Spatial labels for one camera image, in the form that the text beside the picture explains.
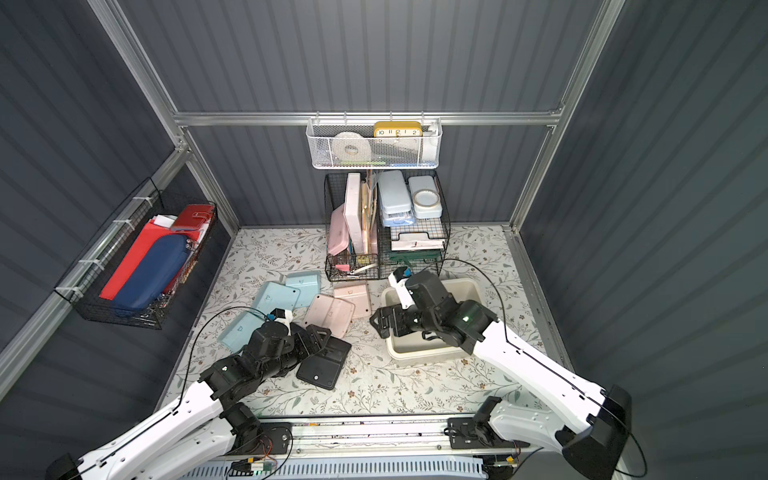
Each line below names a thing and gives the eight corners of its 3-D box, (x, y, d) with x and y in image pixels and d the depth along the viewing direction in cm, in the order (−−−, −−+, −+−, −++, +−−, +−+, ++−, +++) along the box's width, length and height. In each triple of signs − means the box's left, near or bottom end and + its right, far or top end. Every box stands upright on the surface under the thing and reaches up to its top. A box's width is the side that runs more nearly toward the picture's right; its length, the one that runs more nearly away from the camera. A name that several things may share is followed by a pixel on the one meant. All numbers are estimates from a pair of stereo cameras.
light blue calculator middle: (256, 313, 98) (251, 307, 95) (264, 287, 105) (260, 281, 102) (296, 313, 98) (292, 307, 95) (301, 287, 105) (299, 281, 102)
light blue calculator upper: (281, 308, 99) (278, 304, 97) (290, 274, 108) (288, 270, 106) (317, 308, 99) (315, 304, 97) (323, 274, 108) (322, 270, 106)
